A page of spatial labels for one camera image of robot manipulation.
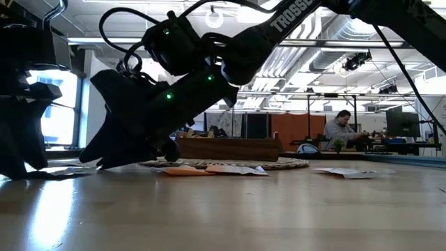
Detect black partition panel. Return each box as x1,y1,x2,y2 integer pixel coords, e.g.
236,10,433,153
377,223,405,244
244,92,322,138
245,113,269,139

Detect white blue helmet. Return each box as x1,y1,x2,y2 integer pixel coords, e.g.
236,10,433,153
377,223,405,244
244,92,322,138
296,142,320,154

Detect grey patterned partition panel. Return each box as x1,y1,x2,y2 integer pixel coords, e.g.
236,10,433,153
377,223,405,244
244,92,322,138
204,111,245,137

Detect dark foil tea packet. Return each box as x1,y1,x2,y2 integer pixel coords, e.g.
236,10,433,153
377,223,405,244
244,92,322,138
24,171,93,181

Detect orange partition panel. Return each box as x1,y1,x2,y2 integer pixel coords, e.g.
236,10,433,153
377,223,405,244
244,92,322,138
270,112,327,153

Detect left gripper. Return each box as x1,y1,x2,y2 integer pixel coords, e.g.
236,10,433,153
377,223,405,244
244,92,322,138
0,68,64,181

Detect background work desk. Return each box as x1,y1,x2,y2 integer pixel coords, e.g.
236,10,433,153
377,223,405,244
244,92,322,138
362,141,443,156

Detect round woven placemat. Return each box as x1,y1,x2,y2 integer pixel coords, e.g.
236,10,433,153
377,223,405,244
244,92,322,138
139,156,311,171

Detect black ceiling-mounted camera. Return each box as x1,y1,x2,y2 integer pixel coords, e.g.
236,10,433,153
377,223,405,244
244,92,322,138
342,50,373,73
378,84,399,95

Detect wooden tea box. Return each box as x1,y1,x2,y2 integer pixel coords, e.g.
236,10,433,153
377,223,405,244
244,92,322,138
175,130,284,162

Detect large bright window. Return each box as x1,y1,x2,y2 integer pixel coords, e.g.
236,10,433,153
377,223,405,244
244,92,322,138
26,68,83,149

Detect black computer monitor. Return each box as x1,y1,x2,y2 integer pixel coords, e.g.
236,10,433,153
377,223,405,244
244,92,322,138
385,110,422,139

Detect small background potted plant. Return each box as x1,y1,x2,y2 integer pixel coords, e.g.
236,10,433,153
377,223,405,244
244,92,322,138
332,137,346,153

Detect person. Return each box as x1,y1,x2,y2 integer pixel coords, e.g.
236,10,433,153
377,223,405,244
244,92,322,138
323,109,366,151

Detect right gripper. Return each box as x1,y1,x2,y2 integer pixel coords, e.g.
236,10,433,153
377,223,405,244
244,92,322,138
78,68,195,171

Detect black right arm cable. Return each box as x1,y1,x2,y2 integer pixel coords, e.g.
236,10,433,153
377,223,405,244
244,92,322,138
371,23,446,137

